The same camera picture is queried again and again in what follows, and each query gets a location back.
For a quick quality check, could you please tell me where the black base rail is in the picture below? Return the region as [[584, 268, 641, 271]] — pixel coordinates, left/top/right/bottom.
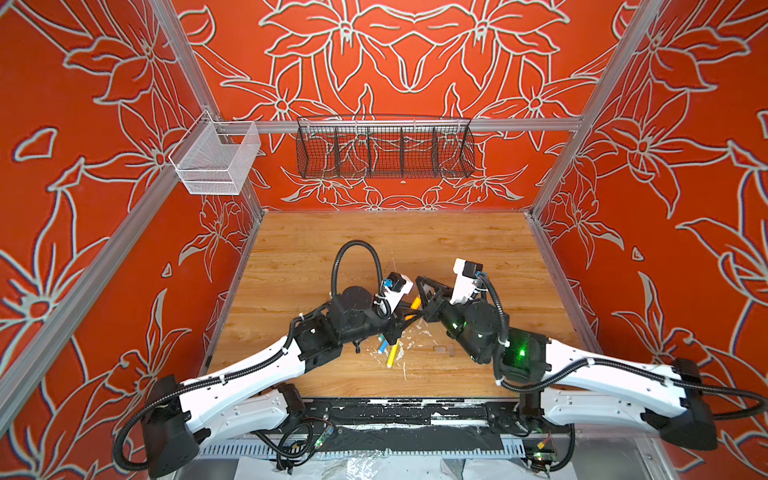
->
[[299, 397, 575, 437]]

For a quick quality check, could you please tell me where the yellow marker pen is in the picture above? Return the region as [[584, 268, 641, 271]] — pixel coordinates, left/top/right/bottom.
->
[[386, 340, 400, 369]]

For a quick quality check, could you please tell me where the white cable duct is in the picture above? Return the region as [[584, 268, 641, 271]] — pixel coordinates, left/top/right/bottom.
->
[[198, 437, 526, 460]]

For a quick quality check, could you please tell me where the black wire basket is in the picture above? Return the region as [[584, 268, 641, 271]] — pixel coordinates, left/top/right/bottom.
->
[[295, 114, 477, 180]]

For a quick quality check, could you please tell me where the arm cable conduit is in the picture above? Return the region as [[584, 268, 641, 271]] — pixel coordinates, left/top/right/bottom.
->
[[112, 239, 385, 473], [476, 272, 768, 421]]

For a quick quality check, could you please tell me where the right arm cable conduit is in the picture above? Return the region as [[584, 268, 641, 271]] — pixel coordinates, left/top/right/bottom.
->
[[476, 272, 768, 421]]

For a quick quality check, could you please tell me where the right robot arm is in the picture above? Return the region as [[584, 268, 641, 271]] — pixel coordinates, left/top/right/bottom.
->
[[416, 276, 718, 451]]

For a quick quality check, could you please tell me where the orange marker pen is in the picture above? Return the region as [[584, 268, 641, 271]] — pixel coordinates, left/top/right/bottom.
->
[[406, 297, 422, 320]]

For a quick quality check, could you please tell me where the clear plastic bin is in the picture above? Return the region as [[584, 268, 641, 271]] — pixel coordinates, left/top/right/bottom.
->
[[169, 120, 261, 196]]

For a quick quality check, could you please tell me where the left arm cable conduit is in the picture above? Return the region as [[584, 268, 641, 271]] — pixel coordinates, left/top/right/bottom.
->
[[112, 239, 385, 473]]

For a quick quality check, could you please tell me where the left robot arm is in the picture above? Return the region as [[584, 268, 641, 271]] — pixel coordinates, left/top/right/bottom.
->
[[113, 287, 420, 479]]

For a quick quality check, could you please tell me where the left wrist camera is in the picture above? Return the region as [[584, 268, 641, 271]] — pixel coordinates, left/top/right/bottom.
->
[[381, 272, 413, 311]]

